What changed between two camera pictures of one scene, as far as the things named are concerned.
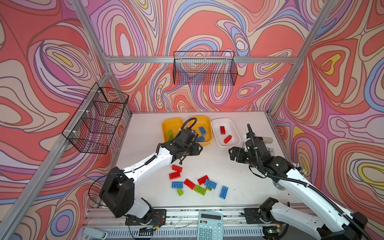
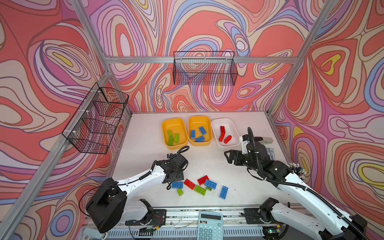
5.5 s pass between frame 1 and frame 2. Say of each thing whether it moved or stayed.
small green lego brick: stayed
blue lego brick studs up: stayed
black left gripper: moved
